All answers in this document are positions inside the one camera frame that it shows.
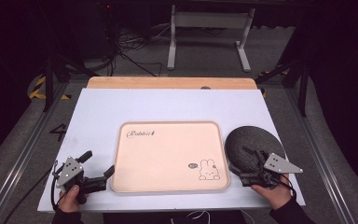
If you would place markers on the black tripod stand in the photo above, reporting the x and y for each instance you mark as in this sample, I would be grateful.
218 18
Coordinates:
303 84
48 81

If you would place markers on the pink tray with rabbit print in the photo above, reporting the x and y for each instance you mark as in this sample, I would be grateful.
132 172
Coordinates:
167 155

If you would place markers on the white metal stand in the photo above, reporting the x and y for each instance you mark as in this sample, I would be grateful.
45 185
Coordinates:
211 20

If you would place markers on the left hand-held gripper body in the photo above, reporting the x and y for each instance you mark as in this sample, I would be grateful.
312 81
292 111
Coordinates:
70 172

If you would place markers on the wooden table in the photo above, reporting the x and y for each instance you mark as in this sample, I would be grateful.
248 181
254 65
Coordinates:
167 82

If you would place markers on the white board sheet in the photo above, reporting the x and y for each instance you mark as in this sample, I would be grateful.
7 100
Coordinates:
105 109

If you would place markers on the person's right hand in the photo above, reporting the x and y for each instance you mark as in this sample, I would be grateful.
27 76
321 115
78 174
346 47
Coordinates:
275 194

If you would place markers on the yellow black hazard tape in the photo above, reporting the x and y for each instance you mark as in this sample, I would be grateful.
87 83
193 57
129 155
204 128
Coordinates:
37 90

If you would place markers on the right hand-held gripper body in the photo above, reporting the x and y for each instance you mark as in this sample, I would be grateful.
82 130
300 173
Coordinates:
279 165

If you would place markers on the dark grey round plate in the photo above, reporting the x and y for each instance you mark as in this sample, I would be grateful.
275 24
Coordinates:
248 140

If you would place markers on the aluminium floor rail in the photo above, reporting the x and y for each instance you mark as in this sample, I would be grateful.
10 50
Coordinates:
21 155
320 155

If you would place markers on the person's left hand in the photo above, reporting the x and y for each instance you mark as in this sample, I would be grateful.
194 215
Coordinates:
69 199

